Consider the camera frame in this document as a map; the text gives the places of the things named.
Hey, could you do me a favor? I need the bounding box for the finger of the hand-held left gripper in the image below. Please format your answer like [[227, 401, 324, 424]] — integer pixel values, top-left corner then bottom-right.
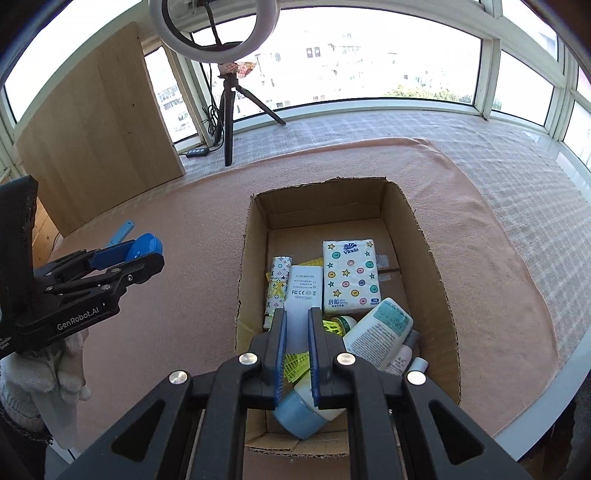
[[44, 253, 165, 301], [34, 240, 139, 282]]

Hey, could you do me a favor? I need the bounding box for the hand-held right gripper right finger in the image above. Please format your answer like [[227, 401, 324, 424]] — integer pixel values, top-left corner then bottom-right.
[[307, 307, 532, 480]]

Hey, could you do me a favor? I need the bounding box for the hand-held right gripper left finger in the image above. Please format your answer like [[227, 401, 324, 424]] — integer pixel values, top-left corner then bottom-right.
[[44, 308, 289, 480]]

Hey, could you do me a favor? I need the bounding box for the yellow shuttlecock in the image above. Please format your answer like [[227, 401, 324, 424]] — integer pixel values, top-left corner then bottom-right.
[[283, 316, 358, 384]]

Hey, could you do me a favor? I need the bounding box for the blue round tape measure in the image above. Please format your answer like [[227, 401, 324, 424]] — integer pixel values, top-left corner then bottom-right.
[[127, 233, 163, 259]]

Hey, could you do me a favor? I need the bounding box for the white sunscreen tube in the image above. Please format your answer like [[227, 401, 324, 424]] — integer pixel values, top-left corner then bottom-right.
[[272, 298, 415, 440]]

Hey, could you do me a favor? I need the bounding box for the white charger plug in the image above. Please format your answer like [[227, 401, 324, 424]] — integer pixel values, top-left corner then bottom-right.
[[284, 265, 324, 319]]

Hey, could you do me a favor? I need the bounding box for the patterned lighter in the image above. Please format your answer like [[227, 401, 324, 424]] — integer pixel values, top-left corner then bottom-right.
[[263, 255, 293, 329]]

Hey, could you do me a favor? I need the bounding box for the small white bottle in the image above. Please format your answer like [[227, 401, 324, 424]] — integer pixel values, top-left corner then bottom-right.
[[383, 330, 421, 377]]

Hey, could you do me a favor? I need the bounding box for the patterned tissue pack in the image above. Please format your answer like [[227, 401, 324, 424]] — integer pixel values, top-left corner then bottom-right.
[[322, 237, 382, 309]]

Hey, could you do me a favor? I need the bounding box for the cardboard box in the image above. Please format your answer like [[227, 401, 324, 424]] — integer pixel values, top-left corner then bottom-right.
[[235, 176, 462, 459]]

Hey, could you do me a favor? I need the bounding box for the person's left hand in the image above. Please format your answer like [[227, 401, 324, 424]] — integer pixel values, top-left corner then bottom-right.
[[0, 330, 92, 435]]

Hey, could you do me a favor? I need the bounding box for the pine plank panel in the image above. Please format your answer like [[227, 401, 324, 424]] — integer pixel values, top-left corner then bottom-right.
[[30, 196, 65, 268]]

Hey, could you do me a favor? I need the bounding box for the light wooden board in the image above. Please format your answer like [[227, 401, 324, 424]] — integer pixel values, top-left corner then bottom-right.
[[14, 21, 186, 237]]

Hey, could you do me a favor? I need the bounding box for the black tripod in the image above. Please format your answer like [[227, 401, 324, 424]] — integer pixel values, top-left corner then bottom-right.
[[213, 74, 287, 168]]

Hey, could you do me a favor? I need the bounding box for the crumpled patterned wrapper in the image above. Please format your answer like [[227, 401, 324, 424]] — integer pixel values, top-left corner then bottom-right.
[[218, 60, 257, 79]]

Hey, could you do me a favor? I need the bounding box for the black phone holder clamp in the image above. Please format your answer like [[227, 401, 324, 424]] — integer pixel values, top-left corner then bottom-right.
[[185, 0, 222, 47]]

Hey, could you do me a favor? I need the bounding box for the black ring light cable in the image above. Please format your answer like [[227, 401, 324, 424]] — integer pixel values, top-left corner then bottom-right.
[[201, 65, 227, 151]]

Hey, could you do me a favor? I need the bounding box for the white ring light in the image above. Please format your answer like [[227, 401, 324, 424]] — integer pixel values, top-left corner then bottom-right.
[[148, 0, 281, 63]]

